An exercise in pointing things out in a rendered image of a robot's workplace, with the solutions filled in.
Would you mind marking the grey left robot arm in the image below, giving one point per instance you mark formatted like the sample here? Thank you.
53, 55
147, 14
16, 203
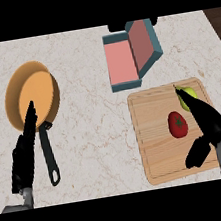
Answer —
19, 201

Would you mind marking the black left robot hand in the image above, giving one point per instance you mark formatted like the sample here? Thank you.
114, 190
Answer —
23, 156

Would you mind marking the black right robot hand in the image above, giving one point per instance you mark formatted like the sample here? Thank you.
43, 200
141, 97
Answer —
209, 122

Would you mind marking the red tomato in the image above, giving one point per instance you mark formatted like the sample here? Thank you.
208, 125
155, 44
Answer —
177, 124

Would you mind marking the yellow-green pear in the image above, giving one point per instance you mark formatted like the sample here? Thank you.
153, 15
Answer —
191, 94

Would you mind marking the teal and pink open box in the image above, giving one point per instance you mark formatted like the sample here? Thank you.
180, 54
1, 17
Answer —
130, 55

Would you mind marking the orange frying pan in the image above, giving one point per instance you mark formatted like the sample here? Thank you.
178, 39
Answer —
33, 97

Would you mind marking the wooden cutting board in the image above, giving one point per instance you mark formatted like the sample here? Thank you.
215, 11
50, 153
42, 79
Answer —
161, 141

